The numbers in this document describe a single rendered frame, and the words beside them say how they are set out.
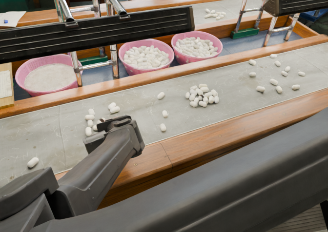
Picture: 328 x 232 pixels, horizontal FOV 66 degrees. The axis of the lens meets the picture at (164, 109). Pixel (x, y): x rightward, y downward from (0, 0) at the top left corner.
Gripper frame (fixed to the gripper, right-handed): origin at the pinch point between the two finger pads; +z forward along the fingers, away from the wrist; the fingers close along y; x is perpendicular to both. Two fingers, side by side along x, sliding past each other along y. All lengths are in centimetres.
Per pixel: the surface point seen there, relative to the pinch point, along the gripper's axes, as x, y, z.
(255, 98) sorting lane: 6, -62, 4
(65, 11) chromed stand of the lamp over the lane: -35.6, 5.1, -4.5
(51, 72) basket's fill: -24, 14, 42
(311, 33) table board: -17, -137, 32
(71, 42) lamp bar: -26.9, 5.9, -6.9
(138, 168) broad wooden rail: 13.6, -4.0, -8.2
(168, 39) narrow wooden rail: -30, -48, 48
